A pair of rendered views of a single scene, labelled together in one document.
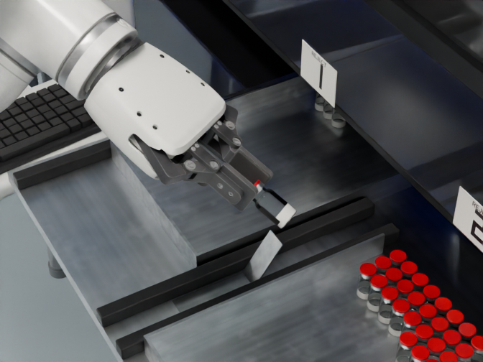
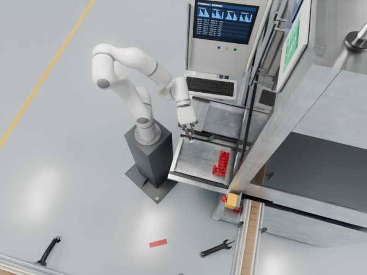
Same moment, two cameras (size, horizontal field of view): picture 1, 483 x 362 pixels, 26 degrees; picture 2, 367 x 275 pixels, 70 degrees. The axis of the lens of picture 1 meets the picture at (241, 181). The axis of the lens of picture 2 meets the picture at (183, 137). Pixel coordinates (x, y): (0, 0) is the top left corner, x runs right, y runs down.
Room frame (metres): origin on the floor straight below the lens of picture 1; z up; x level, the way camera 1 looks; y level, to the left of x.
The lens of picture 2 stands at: (0.17, -0.45, 2.56)
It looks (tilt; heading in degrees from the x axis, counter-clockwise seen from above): 63 degrees down; 43
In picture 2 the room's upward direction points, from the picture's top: 2 degrees clockwise
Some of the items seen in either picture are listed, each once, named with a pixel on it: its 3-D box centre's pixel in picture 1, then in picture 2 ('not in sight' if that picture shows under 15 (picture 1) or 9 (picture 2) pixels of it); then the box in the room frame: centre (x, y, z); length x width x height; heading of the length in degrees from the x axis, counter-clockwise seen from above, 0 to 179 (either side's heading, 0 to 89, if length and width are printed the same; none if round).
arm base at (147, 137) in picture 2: not in sight; (146, 127); (0.63, 0.33, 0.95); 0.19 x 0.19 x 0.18
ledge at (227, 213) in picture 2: not in sight; (235, 209); (0.66, -0.47, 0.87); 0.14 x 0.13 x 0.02; 120
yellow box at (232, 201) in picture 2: not in sight; (232, 201); (0.65, -0.42, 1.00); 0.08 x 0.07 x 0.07; 120
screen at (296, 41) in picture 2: not in sight; (292, 45); (0.86, -0.26, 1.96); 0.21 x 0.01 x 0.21; 30
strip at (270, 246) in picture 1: (227, 273); (203, 136); (0.88, 0.02, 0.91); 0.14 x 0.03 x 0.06; 119
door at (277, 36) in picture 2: not in sight; (272, 41); (1.32, -0.02, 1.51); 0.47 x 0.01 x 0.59; 30
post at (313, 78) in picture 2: not in sight; (237, 185); (0.73, -0.38, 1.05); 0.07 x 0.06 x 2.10; 120
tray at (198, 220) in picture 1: (260, 163); (228, 121); (1.10, -0.03, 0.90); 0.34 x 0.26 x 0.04; 120
